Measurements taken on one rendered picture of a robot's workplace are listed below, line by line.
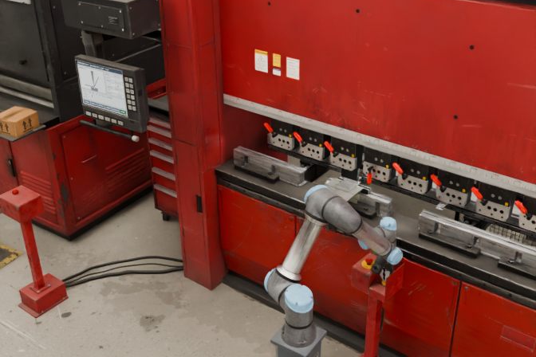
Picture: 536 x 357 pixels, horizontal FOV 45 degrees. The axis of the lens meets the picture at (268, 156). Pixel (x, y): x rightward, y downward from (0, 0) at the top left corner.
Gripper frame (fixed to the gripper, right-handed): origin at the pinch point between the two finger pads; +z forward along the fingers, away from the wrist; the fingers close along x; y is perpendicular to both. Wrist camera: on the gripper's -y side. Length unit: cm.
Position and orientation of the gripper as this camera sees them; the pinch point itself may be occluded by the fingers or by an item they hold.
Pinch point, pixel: (384, 280)
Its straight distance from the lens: 326.5
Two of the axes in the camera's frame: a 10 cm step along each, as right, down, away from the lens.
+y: 6.7, -4.3, 6.1
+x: -7.4, -3.0, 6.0
